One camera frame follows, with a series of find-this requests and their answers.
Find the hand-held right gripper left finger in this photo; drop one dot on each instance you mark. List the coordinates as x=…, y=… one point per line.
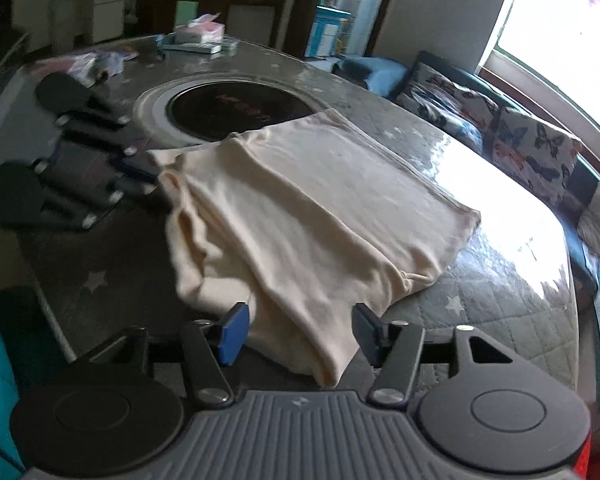
x=232, y=334

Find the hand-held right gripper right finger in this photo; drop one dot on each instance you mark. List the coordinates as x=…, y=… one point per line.
x=367, y=336

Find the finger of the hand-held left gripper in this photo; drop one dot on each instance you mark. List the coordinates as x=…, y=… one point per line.
x=100, y=135
x=130, y=190

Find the cream shirt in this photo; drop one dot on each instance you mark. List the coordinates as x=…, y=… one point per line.
x=305, y=210

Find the blue knit work glove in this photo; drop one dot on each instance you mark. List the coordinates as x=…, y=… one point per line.
x=105, y=66

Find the white plastic bag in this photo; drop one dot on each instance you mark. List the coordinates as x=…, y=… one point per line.
x=60, y=62

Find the black round induction cooktop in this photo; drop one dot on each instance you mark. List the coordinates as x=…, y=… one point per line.
x=220, y=110

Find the white refrigerator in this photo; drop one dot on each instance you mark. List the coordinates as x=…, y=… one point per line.
x=112, y=0

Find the pink and white tissue pack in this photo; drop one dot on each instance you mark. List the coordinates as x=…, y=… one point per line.
x=200, y=30

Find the flat pale booklet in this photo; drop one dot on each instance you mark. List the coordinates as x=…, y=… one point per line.
x=230, y=47

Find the low dark wooden sideboard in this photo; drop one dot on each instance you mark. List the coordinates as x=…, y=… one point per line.
x=255, y=15

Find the reclined butterfly print pillow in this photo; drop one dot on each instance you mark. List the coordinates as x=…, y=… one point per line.
x=445, y=105

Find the upright butterfly print pillow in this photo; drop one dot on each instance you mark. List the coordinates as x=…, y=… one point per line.
x=535, y=155

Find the blue and white small cabinet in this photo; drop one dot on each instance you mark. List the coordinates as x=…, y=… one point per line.
x=327, y=30

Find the dark blue sofa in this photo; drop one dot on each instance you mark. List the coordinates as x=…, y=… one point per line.
x=370, y=72

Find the dark wooden door frame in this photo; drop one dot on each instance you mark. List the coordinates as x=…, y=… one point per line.
x=300, y=5

